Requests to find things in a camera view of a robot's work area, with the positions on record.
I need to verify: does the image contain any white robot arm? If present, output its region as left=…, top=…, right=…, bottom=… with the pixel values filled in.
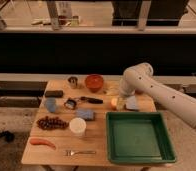
left=119, top=63, right=196, bottom=130

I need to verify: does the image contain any green plastic tray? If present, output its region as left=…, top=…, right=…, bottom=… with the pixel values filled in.
left=106, top=112, right=176, bottom=164

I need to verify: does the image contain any yellow banana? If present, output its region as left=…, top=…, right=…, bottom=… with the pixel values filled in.
left=104, top=88, right=119, bottom=96

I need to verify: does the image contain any orange bowl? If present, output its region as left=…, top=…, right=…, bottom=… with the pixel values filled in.
left=85, top=74, right=104, bottom=93

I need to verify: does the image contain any blue sponge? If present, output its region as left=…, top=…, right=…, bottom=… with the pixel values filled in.
left=76, top=109, right=94, bottom=120

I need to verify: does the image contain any white cup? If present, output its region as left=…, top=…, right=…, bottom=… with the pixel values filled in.
left=69, top=118, right=86, bottom=137

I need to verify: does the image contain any small round tin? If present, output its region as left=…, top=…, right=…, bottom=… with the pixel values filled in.
left=64, top=98, right=77, bottom=110

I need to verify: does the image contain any wooden table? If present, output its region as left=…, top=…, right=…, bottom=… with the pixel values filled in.
left=21, top=79, right=176, bottom=168

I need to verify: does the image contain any black rectangular block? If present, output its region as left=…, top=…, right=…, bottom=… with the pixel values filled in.
left=44, top=90, right=63, bottom=98

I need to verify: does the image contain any silver fork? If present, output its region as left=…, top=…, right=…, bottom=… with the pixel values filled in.
left=65, top=150, right=96, bottom=156

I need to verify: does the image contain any bunch of red grapes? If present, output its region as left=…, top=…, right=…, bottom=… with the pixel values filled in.
left=37, top=116, right=69, bottom=130

